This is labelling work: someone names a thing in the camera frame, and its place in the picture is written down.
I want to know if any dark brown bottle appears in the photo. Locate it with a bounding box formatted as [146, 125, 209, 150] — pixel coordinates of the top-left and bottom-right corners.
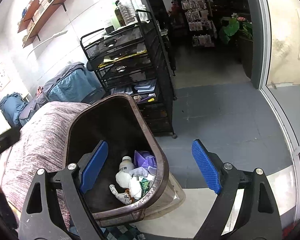
[115, 0, 126, 27]

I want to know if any blue grey massage bed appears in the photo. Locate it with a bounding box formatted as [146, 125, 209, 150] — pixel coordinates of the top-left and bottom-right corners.
[19, 62, 105, 126]

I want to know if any blue cloth pile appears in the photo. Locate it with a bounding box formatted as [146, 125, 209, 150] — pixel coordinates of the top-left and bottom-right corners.
[0, 92, 27, 127]

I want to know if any clear ribbed plastic bottle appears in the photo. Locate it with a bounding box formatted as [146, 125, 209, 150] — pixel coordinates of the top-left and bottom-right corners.
[117, 0, 136, 25]

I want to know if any black metal trolley rack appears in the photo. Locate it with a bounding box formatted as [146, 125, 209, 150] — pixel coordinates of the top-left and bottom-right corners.
[80, 9, 177, 139]

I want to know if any white orange plastic bottle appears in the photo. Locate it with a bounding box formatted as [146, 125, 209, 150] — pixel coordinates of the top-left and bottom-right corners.
[115, 156, 134, 189]

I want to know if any green clear plastic wrapper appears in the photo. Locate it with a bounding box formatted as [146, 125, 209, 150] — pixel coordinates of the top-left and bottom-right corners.
[139, 177, 150, 197]

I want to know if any green potted plant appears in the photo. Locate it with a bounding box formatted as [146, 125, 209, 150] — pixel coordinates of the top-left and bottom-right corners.
[222, 13, 253, 43]

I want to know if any purple plastic bag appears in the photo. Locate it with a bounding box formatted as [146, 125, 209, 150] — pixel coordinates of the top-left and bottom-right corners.
[134, 151, 157, 175]

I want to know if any dark brown trash bin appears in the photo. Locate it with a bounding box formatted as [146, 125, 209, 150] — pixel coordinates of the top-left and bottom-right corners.
[64, 94, 186, 227]

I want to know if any white floor lamp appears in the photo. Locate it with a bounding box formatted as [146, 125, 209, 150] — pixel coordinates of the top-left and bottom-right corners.
[27, 30, 69, 59]

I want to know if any purple striped bed cover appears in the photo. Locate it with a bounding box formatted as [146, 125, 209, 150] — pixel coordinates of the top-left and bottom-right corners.
[0, 101, 88, 216]

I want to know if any wooden wall shelf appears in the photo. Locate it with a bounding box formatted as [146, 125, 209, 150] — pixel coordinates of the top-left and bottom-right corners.
[18, 0, 67, 48]

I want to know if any wall poster red print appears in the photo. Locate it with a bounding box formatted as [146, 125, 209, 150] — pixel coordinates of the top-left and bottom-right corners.
[0, 64, 11, 92]

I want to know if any green pump bottle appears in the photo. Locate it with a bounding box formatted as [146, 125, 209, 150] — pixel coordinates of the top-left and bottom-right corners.
[108, 18, 120, 30]

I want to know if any white plastic bag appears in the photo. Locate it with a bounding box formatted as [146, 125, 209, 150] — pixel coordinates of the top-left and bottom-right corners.
[109, 167, 155, 205]

